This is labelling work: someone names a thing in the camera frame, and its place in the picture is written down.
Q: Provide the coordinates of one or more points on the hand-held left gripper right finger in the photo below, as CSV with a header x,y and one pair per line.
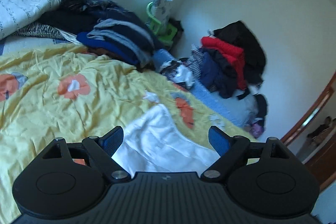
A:
x,y
219,138

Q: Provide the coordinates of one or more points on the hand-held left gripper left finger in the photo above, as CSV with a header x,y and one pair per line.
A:
x,y
114,138

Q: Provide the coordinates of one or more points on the white puffer jacket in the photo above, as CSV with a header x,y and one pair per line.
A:
x,y
157,142

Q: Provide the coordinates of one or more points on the heap of red and black clothes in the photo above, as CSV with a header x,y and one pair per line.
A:
x,y
225,106

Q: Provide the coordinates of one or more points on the purple bag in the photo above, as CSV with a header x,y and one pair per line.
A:
x,y
256,129

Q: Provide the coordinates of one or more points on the yellow floral bedsheet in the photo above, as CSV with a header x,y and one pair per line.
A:
x,y
52,113

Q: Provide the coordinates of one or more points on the navy garment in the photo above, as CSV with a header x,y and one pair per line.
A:
x,y
210,69

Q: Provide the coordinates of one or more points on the black white striped garment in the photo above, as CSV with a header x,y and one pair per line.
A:
x,y
197,56

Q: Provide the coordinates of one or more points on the red jacket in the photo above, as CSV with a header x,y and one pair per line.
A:
x,y
228,49

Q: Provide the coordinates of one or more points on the blue folded garment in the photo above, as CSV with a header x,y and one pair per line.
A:
x,y
105,47

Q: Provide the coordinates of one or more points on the black jacket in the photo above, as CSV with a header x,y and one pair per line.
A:
x,y
244,43

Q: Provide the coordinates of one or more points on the grey navy striped sweater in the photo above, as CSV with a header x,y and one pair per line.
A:
x,y
123,35

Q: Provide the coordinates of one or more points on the brown wooden cabinet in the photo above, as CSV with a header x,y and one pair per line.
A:
x,y
324,158

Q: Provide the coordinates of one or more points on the green plastic stool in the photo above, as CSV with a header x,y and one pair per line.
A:
x,y
164,33

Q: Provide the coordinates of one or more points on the dark navy jacket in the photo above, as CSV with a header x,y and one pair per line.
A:
x,y
123,15

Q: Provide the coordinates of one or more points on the black folded garment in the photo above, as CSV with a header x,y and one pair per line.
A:
x,y
68,20

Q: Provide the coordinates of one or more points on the zebra striped cloth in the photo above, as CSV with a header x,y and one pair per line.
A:
x,y
42,31

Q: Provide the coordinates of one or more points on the white patterned bag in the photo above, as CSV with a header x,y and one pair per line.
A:
x,y
162,7

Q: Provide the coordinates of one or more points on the white printed quilt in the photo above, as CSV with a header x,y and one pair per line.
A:
x,y
23,6

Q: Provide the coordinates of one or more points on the wooden door frame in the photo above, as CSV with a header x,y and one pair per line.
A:
x,y
312,108

